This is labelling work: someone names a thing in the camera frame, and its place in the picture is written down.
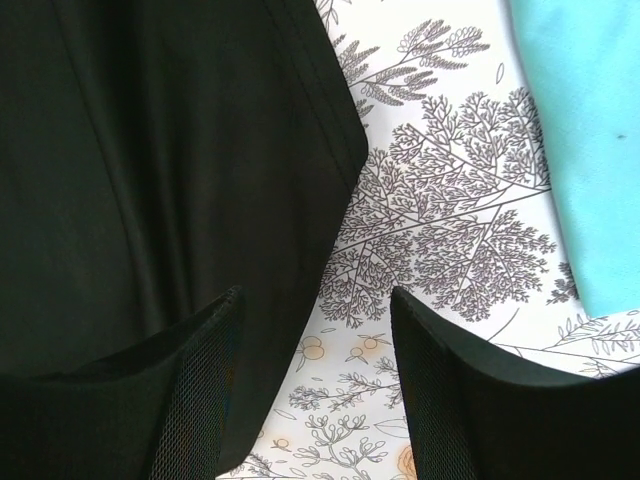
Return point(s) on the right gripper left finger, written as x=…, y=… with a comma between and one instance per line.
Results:
x=156, y=410

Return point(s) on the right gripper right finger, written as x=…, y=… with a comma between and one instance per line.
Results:
x=476, y=411

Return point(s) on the black t shirt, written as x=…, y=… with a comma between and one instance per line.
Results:
x=156, y=154

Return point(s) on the floral table mat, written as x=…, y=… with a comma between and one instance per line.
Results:
x=454, y=205

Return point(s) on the teal folded shirt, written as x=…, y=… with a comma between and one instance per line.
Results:
x=581, y=61

